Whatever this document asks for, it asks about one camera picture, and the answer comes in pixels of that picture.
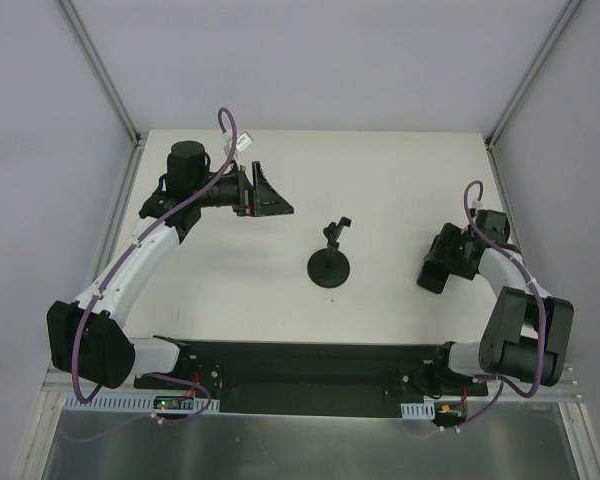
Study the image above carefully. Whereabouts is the black smartphone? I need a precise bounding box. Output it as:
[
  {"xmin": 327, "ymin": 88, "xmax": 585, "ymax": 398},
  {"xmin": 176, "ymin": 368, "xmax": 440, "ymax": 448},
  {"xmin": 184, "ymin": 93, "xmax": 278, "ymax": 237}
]
[{"xmin": 416, "ymin": 260, "xmax": 450, "ymax": 294}]

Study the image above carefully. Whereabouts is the black phone stand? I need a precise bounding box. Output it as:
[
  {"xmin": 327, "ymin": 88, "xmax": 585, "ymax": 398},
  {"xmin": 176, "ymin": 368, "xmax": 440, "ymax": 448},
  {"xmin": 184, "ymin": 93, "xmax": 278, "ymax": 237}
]
[{"xmin": 307, "ymin": 217, "xmax": 351, "ymax": 289}]

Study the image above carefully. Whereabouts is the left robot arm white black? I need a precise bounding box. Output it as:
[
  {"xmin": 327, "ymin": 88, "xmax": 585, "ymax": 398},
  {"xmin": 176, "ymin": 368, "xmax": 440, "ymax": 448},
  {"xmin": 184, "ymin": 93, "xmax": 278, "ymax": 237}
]
[{"xmin": 47, "ymin": 140, "xmax": 294, "ymax": 389}]

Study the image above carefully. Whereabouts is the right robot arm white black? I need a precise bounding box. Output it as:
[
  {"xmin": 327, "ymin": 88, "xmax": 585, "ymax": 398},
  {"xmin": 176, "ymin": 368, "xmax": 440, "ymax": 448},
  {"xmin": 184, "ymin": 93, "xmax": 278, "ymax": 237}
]
[{"xmin": 417, "ymin": 209, "xmax": 574, "ymax": 398}]

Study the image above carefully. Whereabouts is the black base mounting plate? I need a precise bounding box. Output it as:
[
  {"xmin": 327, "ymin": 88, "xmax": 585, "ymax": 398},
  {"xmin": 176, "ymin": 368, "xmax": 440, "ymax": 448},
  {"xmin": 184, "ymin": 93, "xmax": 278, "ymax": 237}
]
[{"xmin": 134, "ymin": 340, "xmax": 488, "ymax": 418}]

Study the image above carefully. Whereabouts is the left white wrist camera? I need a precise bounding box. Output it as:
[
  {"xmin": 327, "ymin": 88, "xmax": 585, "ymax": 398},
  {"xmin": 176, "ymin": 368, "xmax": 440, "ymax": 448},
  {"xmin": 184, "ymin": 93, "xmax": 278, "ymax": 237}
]
[{"xmin": 222, "ymin": 131, "xmax": 253, "ymax": 156}]

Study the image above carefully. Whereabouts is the left aluminium frame post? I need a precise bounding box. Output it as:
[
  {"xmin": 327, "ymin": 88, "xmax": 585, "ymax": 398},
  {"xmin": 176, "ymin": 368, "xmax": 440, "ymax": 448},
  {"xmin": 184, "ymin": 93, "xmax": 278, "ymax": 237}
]
[{"xmin": 57, "ymin": 0, "xmax": 146, "ymax": 149}]

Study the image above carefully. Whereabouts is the aluminium frame post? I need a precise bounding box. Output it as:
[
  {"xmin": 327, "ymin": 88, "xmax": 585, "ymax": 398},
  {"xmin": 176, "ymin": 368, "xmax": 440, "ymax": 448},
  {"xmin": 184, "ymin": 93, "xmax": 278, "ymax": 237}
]
[
  {"xmin": 57, "ymin": 0, "xmax": 146, "ymax": 149},
  {"xmin": 484, "ymin": 0, "xmax": 584, "ymax": 149}
]

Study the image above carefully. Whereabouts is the right white cable duct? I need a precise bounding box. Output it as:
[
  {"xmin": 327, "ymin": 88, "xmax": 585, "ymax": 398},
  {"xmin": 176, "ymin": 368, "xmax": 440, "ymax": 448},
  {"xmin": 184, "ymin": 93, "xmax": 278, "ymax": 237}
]
[{"xmin": 400, "ymin": 401, "xmax": 436, "ymax": 421}]

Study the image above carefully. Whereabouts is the white cable duct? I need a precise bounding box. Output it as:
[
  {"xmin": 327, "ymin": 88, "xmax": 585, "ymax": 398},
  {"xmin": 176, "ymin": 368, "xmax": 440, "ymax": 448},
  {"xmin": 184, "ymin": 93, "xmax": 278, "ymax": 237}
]
[
  {"xmin": 400, "ymin": 401, "xmax": 436, "ymax": 421},
  {"xmin": 63, "ymin": 393, "xmax": 220, "ymax": 415}
]

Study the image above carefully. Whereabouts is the left white cable duct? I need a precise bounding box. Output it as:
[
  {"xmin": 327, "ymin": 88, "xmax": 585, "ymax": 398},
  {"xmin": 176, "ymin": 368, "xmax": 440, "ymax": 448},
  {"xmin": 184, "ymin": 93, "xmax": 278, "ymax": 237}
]
[{"xmin": 63, "ymin": 393, "xmax": 220, "ymax": 415}]

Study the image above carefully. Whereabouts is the right aluminium frame post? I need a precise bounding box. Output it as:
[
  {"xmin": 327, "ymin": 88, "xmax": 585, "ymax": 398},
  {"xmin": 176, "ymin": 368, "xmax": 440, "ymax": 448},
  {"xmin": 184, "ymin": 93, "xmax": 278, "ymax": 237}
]
[{"xmin": 484, "ymin": 0, "xmax": 584, "ymax": 149}]

